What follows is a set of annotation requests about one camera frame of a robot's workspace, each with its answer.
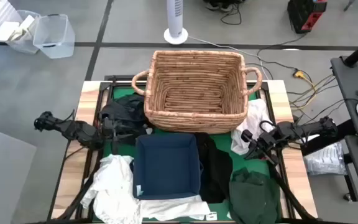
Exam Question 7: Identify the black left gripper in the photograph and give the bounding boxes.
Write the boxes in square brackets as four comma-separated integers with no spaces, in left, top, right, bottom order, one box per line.
[99,115,119,156]

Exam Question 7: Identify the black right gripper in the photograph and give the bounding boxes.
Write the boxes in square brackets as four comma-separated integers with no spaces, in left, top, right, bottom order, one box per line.
[243,124,282,166]

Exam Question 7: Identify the white garment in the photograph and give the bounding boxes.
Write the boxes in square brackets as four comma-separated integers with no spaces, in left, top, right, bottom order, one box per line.
[138,194,219,222]
[80,154,142,224]
[230,98,276,156]

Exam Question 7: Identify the dark green garment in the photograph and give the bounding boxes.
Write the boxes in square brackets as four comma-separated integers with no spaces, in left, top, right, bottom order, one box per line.
[227,167,282,224]

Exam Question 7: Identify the navy blue fabric bin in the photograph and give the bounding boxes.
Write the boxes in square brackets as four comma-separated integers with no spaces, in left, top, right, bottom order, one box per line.
[131,133,204,200]

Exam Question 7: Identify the clear plastic bag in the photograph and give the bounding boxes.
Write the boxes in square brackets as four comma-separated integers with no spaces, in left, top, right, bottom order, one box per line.
[302,141,348,177]

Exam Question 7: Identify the black support beam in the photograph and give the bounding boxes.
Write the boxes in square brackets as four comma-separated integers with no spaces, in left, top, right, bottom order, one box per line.
[300,119,357,157]

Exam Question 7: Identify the grey side table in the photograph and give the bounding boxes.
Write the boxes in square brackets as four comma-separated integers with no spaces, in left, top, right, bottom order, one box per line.
[330,55,358,138]

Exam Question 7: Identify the empty clear plastic bin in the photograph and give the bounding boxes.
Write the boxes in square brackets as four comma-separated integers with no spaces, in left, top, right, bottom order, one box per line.
[32,13,76,60]

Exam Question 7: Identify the clear plastic bin with cardboard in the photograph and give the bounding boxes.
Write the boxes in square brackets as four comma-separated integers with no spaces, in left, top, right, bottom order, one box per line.
[0,9,42,55]

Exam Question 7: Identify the white tower fan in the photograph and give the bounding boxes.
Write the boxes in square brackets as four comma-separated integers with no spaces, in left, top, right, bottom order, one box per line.
[163,0,189,45]

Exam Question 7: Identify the black and red crate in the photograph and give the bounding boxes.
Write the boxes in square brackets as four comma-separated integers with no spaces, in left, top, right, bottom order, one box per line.
[287,0,328,34]

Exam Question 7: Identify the person's shoe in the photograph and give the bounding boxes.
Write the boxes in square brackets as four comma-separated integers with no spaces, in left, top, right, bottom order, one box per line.
[203,0,222,10]
[221,0,245,12]

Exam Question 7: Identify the white cardboard pieces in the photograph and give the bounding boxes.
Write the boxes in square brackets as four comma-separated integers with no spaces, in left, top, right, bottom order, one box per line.
[0,14,35,43]

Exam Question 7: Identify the black aluminium table frame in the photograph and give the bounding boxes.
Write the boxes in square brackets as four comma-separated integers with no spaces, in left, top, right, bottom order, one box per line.
[47,73,319,224]

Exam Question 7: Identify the woven wicker basket with handles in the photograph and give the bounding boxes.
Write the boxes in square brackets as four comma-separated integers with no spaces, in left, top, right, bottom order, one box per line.
[131,50,263,135]

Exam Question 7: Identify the yellow power cable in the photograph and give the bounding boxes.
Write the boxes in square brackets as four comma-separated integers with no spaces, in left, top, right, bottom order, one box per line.
[293,70,335,111]

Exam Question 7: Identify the black floor cable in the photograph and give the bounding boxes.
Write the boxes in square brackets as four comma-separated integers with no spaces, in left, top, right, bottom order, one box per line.
[255,32,309,71]
[303,98,358,125]

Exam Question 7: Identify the white fan cable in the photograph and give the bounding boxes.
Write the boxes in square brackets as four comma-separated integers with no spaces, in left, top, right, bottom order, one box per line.
[187,35,272,81]

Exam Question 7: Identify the looped black cable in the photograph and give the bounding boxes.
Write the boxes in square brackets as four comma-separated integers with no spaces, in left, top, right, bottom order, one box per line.
[219,2,242,26]

